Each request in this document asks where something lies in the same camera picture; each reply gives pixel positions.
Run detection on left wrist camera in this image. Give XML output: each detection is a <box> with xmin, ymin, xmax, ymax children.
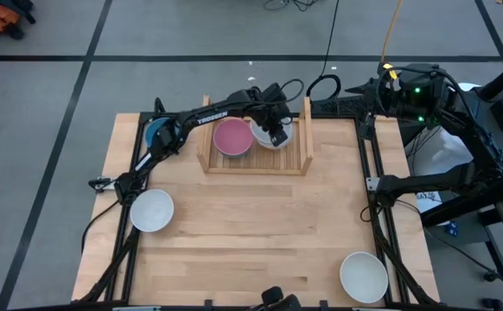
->
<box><xmin>268</xmin><ymin>128</ymin><xmax>290</xmax><ymax>148</ymax></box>

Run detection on white trash bin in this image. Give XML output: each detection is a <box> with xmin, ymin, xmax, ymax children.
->
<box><xmin>406</xmin><ymin>81</ymin><xmax>482</xmax><ymax>174</ymax></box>

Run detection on black floor cable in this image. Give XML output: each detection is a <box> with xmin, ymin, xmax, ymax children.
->
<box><xmin>305</xmin><ymin>0</ymin><xmax>342</xmax><ymax>99</ymax></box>

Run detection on pink bowl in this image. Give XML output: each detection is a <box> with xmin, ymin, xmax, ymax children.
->
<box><xmin>213</xmin><ymin>117</ymin><xmax>255</xmax><ymax>156</ymax></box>

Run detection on wooden slatted shelf rack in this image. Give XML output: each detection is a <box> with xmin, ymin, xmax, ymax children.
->
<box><xmin>196</xmin><ymin>93</ymin><xmax>315</xmax><ymax>176</ymax></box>

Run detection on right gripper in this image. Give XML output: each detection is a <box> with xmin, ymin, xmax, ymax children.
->
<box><xmin>344</xmin><ymin>70</ymin><xmax>409</xmax><ymax>118</ymax></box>

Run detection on yellow cable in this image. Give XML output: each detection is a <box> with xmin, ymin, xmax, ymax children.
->
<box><xmin>380</xmin><ymin>0</ymin><xmax>404</xmax><ymax>64</ymax></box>

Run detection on blue bowl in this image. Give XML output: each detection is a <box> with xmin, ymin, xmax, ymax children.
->
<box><xmin>144</xmin><ymin>116</ymin><xmax>183</xmax><ymax>150</ymax></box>

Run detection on white paper label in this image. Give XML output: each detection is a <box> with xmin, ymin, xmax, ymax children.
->
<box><xmin>415</xmin><ymin>191</ymin><xmax>443</xmax><ymax>216</ymax></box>

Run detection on white ribbed bowl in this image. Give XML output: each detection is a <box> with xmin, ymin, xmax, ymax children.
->
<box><xmin>251</xmin><ymin>129</ymin><xmax>295</xmax><ymax>151</ymax></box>
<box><xmin>339</xmin><ymin>251</ymin><xmax>390</xmax><ymax>305</ymax></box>
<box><xmin>129</xmin><ymin>188</ymin><xmax>175</xmax><ymax>233</ymax></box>
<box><xmin>249</xmin><ymin>117</ymin><xmax>295</xmax><ymax>150</ymax></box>

